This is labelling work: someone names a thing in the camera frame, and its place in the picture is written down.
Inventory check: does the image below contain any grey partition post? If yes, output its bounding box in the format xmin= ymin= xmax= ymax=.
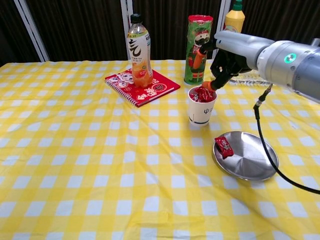
xmin=120 ymin=0 xmax=135 ymax=61
xmin=212 ymin=0 xmax=232 ymax=60
xmin=13 ymin=0 xmax=50 ymax=63

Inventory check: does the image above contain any green Pringles can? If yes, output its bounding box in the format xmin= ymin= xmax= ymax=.
xmin=183 ymin=14 xmax=215 ymax=86

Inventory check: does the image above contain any orange drink plastic bottle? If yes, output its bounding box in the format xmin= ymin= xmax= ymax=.
xmin=126 ymin=13 xmax=154 ymax=88

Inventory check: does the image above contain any round steel plate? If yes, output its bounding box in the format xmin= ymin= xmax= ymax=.
xmin=212 ymin=131 xmax=280 ymax=182

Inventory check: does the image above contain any white paper cup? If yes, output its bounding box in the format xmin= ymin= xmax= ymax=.
xmin=187 ymin=85 xmax=218 ymax=125

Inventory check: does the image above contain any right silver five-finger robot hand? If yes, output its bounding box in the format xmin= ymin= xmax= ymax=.
xmin=192 ymin=30 xmax=273 ymax=91

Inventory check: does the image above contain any yellow squeeze bottle green cap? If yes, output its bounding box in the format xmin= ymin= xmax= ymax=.
xmin=223 ymin=0 xmax=246 ymax=34

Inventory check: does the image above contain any red spiral notebook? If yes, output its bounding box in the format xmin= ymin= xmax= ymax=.
xmin=104 ymin=69 xmax=181 ymax=108

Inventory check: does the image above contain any clear empty water bottle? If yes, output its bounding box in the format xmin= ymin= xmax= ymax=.
xmin=227 ymin=71 xmax=273 ymax=87

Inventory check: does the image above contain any yellow white checkered tablecloth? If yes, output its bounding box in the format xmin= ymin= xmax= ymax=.
xmin=0 ymin=58 xmax=320 ymax=240

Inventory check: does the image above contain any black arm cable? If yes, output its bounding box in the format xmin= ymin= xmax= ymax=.
xmin=252 ymin=83 xmax=320 ymax=195

